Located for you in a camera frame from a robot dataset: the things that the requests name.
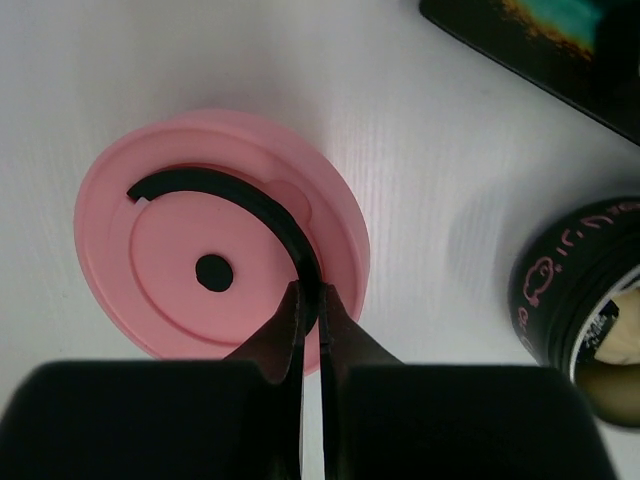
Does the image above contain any black teal square plate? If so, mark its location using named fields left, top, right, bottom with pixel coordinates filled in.
left=419, top=1, right=639, bottom=143

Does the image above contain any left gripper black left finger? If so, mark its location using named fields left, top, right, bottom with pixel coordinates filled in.
left=1, top=282, right=306, bottom=479

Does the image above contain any round steel lunch box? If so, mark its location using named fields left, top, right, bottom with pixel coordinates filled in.
left=508, top=195, right=639, bottom=429

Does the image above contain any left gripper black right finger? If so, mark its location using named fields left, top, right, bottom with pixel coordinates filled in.
left=318, top=285, right=615, bottom=479

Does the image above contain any pink lunch box lid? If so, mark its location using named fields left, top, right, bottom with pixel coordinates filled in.
left=74, top=110, right=370, bottom=360

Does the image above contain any round cream steamed bun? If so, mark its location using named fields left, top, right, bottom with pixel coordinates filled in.
left=595, top=289, right=639, bottom=365

